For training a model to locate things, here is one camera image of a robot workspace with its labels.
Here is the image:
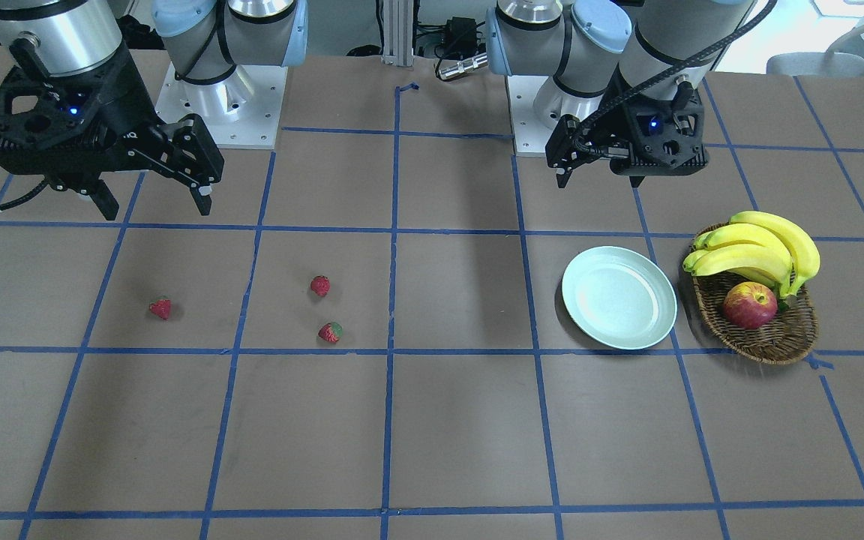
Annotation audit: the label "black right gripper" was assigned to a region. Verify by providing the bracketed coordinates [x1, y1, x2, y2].
[0, 37, 225, 221]

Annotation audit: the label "silver cylindrical connector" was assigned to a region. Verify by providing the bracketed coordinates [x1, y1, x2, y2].
[435, 52, 489, 82]

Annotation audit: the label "red apple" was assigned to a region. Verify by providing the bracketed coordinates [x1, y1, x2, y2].
[722, 281, 778, 329]

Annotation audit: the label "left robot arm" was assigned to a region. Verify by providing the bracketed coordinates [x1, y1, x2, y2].
[486, 1, 762, 188]

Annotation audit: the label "red strawberry green leaves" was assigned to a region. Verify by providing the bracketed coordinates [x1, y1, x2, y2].
[316, 321, 345, 344]

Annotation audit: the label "black power adapter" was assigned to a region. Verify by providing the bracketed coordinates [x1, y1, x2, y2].
[442, 16, 478, 59]

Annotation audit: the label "aluminium frame post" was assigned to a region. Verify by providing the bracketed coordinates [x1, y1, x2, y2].
[379, 0, 416, 68]

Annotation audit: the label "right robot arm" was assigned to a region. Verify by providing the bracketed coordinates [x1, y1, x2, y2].
[0, 1, 308, 220]

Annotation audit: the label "light green plate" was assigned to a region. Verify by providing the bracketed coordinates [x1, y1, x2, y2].
[561, 246, 677, 351]

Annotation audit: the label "yellow banana bunch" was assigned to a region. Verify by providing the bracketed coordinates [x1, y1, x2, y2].
[682, 211, 821, 300]

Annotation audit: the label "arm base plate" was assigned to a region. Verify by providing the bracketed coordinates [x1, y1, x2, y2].
[155, 65, 289, 150]
[506, 76, 573, 158]

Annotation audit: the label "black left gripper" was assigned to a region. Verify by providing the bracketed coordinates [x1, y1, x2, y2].
[545, 82, 709, 188]

